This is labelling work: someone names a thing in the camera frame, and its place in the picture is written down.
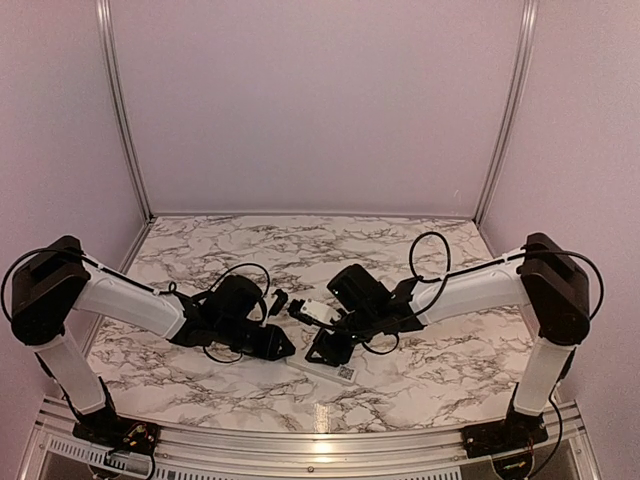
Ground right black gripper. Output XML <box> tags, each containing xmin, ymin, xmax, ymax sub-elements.
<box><xmin>305</xmin><ymin>305</ymin><xmax>380</xmax><ymax>366</ymax></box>

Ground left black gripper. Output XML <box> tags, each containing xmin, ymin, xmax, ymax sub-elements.
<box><xmin>216</xmin><ymin>316</ymin><xmax>297</xmax><ymax>360</ymax></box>

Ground white remote control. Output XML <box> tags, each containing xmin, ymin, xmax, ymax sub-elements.
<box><xmin>286</xmin><ymin>357</ymin><xmax>356</xmax><ymax>385</ymax></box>

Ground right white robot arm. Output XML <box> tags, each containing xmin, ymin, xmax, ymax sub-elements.
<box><xmin>288</xmin><ymin>232</ymin><xmax>600</xmax><ymax>448</ymax></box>

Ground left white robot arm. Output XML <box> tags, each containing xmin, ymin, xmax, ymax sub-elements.
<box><xmin>1</xmin><ymin>235</ymin><xmax>296</xmax><ymax>445</ymax></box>

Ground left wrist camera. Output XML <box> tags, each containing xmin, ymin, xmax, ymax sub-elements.
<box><xmin>267</xmin><ymin>288</ymin><xmax>289</xmax><ymax>317</ymax></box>

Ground front aluminium rail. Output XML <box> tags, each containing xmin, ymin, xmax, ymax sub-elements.
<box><xmin>19</xmin><ymin>399</ymin><xmax>601</xmax><ymax>480</ymax></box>

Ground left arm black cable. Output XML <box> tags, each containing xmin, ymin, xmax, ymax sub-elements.
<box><xmin>167</xmin><ymin>263</ymin><xmax>271</xmax><ymax>311</ymax></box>

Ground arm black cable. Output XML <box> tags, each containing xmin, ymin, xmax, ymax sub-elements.
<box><xmin>409</xmin><ymin>231</ymin><xmax>605</xmax><ymax>321</ymax></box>
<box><xmin>167</xmin><ymin>263</ymin><xmax>271</xmax><ymax>311</ymax></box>

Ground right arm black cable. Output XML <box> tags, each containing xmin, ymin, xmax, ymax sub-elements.
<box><xmin>409</xmin><ymin>231</ymin><xmax>605</xmax><ymax>321</ymax></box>

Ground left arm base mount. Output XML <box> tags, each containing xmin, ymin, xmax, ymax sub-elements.
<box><xmin>72</xmin><ymin>417</ymin><xmax>160</xmax><ymax>455</ymax></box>

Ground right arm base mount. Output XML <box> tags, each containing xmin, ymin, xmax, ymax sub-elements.
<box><xmin>461</xmin><ymin>421</ymin><xmax>549</xmax><ymax>458</ymax></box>

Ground left aluminium frame post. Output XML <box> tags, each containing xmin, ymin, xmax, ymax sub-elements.
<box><xmin>95</xmin><ymin>0</ymin><xmax>154</xmax><ymax>223</ymax></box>

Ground aluminium frame post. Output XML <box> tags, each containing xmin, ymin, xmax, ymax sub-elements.
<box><xmin>473</xmin><ymin>0</ymin><xmax>540</xmax><ymax>229</ymax></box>
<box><xmin>95</xmin><ymin>0</ymin><xmax>154</xmax><ymax>223</ymax></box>

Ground right aluminium frame post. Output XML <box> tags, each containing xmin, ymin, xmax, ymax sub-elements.
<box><xmin>473</xmin><ymin>0</ymin><xmax>540</xmax><ymax>229</ymax></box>

